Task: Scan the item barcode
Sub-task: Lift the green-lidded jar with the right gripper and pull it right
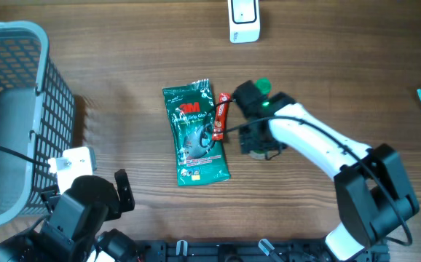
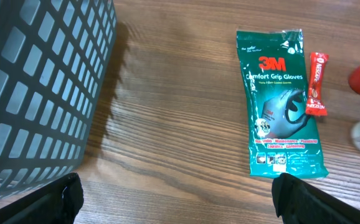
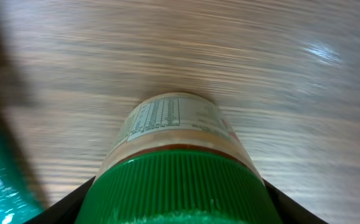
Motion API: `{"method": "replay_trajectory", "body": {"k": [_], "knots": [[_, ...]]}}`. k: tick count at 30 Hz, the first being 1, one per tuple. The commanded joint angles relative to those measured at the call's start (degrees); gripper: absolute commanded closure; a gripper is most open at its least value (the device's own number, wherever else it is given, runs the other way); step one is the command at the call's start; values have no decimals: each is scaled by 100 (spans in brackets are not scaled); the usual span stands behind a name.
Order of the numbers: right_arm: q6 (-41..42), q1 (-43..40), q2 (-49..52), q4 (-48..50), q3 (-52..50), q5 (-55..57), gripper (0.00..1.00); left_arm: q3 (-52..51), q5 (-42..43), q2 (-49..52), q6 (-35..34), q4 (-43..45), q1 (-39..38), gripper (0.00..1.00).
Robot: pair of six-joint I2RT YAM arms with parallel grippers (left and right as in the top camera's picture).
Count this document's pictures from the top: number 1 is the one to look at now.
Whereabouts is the red coffee stick sachet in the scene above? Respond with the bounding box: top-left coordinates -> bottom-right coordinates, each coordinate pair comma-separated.
212,93 -> 232,140

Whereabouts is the yellow bottle green cap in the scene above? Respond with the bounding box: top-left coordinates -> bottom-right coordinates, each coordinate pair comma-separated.
255,78 -> 272,95

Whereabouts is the green 3M gloves packet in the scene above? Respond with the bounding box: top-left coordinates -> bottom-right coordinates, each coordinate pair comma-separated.
162,79 -> 231,186

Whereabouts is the green lid jar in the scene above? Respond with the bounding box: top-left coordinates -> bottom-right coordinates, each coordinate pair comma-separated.
248,151 -> 268,160

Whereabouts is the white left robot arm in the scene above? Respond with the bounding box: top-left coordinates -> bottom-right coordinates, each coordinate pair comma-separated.
0,169 -> 141,261

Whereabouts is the white barcode scanner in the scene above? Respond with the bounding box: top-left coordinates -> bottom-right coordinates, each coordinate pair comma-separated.
227,0 -> 261,44

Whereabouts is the grey plastic basket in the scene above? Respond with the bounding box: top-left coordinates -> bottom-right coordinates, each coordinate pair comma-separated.
0,21 -> 76,226

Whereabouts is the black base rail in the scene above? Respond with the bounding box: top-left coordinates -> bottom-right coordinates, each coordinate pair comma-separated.
133,238 -> 390,262

